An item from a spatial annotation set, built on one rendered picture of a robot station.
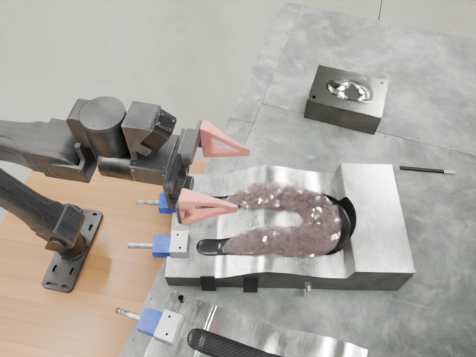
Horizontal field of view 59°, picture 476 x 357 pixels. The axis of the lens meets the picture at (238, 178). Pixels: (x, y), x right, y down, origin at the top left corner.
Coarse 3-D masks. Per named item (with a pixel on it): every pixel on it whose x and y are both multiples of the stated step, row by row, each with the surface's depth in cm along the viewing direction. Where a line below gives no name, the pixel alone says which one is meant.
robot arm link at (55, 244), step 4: (72, 204) 87; (76, 208) 87; (80, 208) 88; (48, 240) 83; (52, 240) 82; (56, 240) 82; (60, 240) 83; (48, 244) 85; (52, 244) 84; (56, 244) 84; (60, 244) 83; (64, 244) 84; (48, 248) 86; (52, 248) 86; (56, 248) 85; (60, 248) 85; (64, 248) 84
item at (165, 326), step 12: (120, 312) 79; (132, 312) 79; (144, 312) 78; (156, 312) 78; (168, 312) 76; (144, 324) 76; (156, 324) 76; (168, 324) 75; (180, 324) 76; (156, 336) 74; (168, 336) 74
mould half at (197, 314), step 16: (176, 304) 80; (192, 304) 80; (208, 304) 80; (192, 320) 78; (208, 320) 78; (224, 320) 79; (240, 320) 79; (256, 320) 79; (240, 336) 77; (256, 336) 77; (272, 336) 77; (288, 336) 76; (304, 336) 75; (320, 336) 73; (160, 352) 75; (176, 352) 75; (192, 352) 75; (272, 352) 75; (288, 352) 74; (304, 352) 73; (320, 352) 72; (336, 352) 71; (352, 352) 71
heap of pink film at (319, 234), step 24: (240, 192) 94; (264, 192) 90; (288, 192) 92; (312, 192) 94; (312, 216) 90; (336, 216) 90; (240, 240) 87; (264, 240) 85; (288, 240) 84; (312, 240) 86; (336, 240) 87
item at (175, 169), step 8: (184, 128) 60; (176, 144) 58; (176, 152) 57; (176, 160) 57; (168, 168) 56; (176, 168) 56; (184, 168) 59; (168, 176) 55; (176, 176) 56; (184, 176) 59; (168, 184) 54; (168, 192) 55; (168, 200) 57
